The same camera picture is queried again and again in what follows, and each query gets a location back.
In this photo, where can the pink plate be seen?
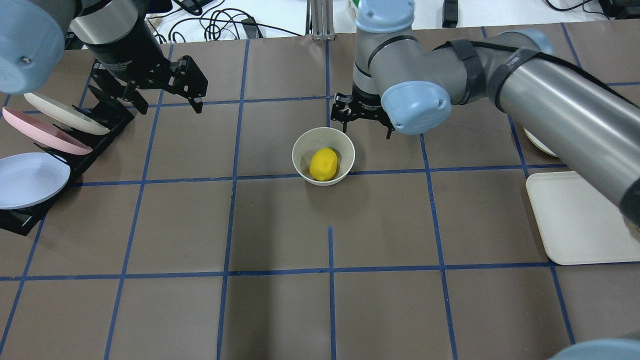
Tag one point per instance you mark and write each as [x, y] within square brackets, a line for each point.
[44, 133]

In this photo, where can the black dish rack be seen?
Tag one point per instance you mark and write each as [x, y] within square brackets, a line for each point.
[110, 113]

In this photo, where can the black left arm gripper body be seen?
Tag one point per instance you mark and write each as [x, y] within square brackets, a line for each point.
[126, 52]

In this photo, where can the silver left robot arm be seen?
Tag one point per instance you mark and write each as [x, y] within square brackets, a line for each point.
[128, 59]

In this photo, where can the cream plate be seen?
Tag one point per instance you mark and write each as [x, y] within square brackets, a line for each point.
[65, 114]

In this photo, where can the cream rectangular tray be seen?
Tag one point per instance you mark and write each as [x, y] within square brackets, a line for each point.
[577, 224]

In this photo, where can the aluminium frame post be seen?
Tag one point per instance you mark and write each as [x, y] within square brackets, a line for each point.
[320, 20]

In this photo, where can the yellow lemon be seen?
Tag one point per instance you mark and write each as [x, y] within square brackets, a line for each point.
[324, 164]

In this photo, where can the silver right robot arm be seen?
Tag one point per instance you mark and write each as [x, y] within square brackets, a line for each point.
[396, 82]

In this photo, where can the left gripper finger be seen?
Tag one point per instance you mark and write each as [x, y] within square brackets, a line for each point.
[196, 103]
[140, 104]

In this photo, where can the cream round bowl stack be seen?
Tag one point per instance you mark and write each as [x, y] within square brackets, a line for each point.
[538, 144]

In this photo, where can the lavender plate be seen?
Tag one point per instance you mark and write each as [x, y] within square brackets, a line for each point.
[28, 179]

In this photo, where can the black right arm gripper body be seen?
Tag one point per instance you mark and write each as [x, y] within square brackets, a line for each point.
[366, 104]

